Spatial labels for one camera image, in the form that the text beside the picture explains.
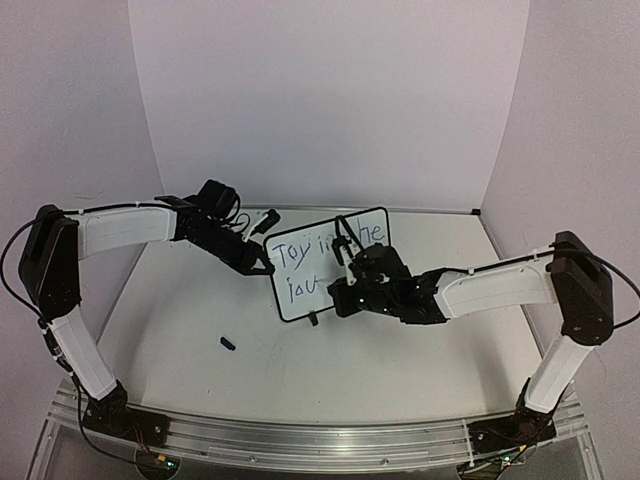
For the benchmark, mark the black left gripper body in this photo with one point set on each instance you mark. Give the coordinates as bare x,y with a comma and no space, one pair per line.
213,242

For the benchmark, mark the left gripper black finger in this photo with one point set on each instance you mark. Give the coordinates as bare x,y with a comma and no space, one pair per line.
254,271
260,259

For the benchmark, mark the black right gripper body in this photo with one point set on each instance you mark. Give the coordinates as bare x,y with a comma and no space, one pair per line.
353,270

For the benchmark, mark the white whiteboard with black frame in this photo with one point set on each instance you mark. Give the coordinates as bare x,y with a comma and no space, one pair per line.
304,266

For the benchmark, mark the blue marker cap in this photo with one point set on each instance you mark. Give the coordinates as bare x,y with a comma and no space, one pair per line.
227,344

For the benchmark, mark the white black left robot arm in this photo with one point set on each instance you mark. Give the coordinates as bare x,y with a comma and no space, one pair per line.
59,240

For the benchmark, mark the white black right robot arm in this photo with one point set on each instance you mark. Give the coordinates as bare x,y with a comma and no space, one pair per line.
566,275

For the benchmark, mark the black whiteboard stand foot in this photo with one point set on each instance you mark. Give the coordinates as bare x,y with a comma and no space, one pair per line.
313,319

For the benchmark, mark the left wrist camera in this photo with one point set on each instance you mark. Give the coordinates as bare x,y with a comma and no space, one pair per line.
263,223

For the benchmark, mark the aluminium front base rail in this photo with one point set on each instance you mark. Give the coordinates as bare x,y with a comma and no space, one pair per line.
564,451

